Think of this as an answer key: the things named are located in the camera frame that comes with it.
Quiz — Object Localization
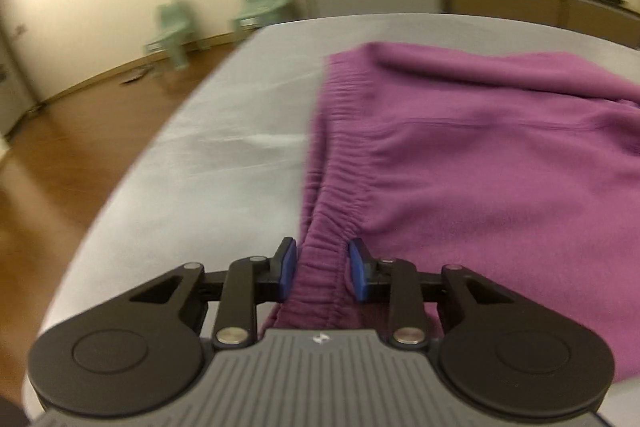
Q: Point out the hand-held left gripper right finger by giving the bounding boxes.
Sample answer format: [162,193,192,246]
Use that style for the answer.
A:
[347,238,525,351]

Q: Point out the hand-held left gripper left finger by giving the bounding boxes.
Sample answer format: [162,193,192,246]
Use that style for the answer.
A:
[118,237,298,351]

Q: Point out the purple fleece pants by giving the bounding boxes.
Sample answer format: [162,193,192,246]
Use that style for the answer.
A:
[260,41,640,382]

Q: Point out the grey bed sheet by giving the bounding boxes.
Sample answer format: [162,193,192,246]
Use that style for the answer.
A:
[22,13,640,418]

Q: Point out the dark scrap on floor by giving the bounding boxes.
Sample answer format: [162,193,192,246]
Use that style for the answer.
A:
[120,66,157,86]

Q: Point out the small green chair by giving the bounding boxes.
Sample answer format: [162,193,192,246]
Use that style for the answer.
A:
[144,0,202,68]

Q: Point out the grey door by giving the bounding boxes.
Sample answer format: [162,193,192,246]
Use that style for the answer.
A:
[0,24,40,135]

